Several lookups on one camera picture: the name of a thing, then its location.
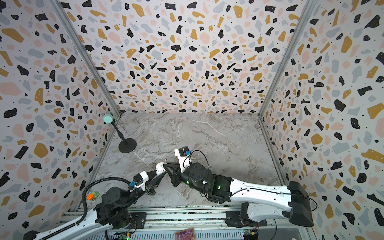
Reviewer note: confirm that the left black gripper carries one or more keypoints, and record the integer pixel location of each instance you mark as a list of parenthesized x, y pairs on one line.
[(151, 184)]

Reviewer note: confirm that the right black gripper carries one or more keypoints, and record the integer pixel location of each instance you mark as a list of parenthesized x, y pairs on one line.
[(178, 176)]

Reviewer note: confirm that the white earbud charging case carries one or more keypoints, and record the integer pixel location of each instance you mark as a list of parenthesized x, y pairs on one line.
[(160, 168)]

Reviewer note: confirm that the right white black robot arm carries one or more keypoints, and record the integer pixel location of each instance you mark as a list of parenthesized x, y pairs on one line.
[(259, 202)]

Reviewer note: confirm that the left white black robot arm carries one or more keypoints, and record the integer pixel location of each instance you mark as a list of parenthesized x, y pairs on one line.
[(111, 213)]

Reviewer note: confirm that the microphone stand with green ball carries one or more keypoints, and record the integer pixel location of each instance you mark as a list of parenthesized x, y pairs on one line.
[(127, 145)]

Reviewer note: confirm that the orange green connector block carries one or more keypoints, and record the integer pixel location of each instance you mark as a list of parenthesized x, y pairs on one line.
[(93, 196)]

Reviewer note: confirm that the pink circuit board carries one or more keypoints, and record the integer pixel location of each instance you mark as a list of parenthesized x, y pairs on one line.
[(188, 234)]

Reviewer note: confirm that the small electronics board with leds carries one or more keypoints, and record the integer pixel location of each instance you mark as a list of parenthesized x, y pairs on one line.
[(125, 236)]

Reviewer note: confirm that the right small electronics board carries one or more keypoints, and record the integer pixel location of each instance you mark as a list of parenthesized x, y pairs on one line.
[(252, 234)]

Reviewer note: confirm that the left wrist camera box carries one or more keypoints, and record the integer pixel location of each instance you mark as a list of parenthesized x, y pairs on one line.
[(140, 180)]

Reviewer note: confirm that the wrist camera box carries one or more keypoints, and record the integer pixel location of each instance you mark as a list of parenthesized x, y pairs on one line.
[(140, 180), (184, 156)]

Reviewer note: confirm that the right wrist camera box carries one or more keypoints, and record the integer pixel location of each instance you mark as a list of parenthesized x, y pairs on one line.
[(184, 156)]

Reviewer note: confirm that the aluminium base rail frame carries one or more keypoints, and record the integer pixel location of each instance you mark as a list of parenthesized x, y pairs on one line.
[(208, 223)]

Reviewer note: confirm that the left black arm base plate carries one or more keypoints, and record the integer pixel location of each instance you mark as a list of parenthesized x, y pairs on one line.
[(134, 221)]

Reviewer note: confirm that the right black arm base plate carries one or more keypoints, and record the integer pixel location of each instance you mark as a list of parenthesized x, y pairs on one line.
[(238, 220)]

